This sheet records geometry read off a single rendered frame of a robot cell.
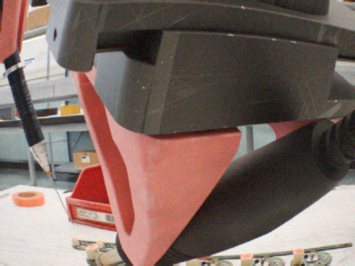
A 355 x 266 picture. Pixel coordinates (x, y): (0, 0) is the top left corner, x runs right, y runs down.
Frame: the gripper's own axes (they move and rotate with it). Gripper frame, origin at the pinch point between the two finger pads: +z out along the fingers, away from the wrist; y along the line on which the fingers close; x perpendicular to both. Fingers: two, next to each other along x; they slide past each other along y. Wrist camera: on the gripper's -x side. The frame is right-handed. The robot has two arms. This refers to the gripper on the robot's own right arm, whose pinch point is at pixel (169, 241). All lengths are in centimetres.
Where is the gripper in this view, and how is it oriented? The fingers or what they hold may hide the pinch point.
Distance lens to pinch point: 16.7
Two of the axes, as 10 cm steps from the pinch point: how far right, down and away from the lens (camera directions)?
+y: -8.8, 0.9, -4.8
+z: -1.9, 8.5, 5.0
